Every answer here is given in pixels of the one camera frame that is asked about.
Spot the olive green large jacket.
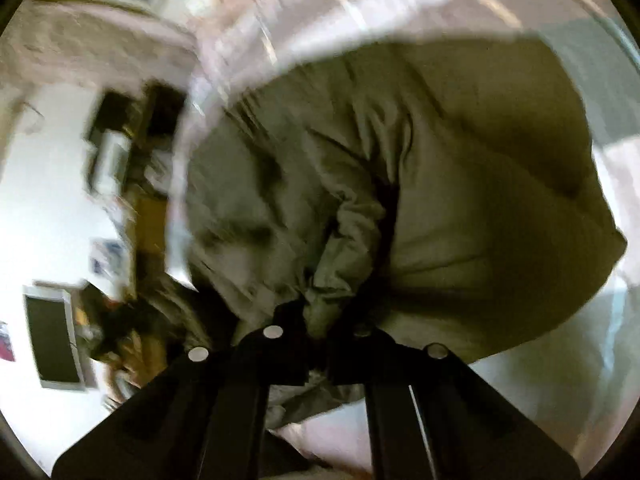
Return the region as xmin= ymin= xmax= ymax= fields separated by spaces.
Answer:
xmin=144 ymin=37 xmax=629 ymax=430

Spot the wooden bedside furniture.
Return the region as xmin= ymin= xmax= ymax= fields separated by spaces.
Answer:
xmin=79 ymin=81 xmax=207 ymax=408

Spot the pastel checked bed sheet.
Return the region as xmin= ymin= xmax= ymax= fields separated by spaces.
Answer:
xmin=167 ymin=0 xmax=639 ymax=472

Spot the dark framed wall picture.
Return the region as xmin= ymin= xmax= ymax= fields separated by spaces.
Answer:
xmin=23 ymin=286 xmax=86 ymax=390

